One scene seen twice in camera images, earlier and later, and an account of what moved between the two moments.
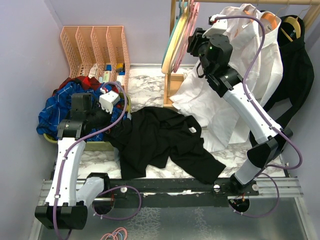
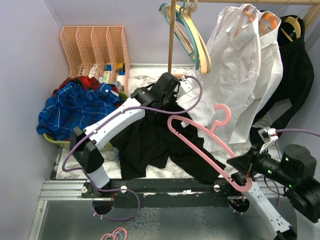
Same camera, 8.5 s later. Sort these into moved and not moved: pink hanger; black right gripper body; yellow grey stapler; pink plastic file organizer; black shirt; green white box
Moved: pink hanger; black right gripper body
Not moved: pink plastic file organizer; yellow grey stapler; black shirt; green white box
